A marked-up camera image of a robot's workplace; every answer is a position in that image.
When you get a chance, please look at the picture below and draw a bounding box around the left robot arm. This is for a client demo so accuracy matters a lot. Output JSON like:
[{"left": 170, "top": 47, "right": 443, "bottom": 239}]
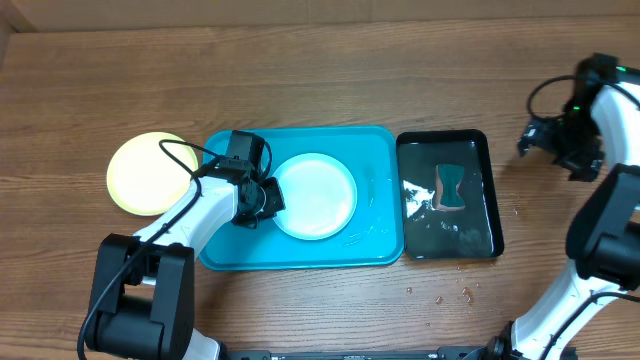
[{"left": 77, "top": 130, "right": 284, "bottom": 359}]

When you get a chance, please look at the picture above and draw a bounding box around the yellow-green plastic plate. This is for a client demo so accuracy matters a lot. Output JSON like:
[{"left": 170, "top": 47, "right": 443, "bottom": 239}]
[{"left": 106, "top": 132, "right": 191, "bottom": 216}]

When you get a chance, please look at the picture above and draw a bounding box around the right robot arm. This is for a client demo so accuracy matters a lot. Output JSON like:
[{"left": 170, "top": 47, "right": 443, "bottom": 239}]
[{"left": 467, "top": 53, "right": 639, "bottom": 360}]

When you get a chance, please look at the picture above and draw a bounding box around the teal plastic serving tray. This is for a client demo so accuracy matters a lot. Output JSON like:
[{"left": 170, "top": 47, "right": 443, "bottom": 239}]
[{"left": 199, "top": 126, "right": 404, "bottom": 271}]

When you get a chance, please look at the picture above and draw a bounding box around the light blue plastic plate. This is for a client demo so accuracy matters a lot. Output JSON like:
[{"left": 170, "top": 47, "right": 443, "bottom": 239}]
[{"left": 274, "top": 153, "right": 357, "bottom": 241}]

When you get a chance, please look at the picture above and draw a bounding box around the black rectangular water tray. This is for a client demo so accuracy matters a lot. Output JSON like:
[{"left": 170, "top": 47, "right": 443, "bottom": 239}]
[{"left": 396, "top": 129, "right": 505, "bottom": 260}]

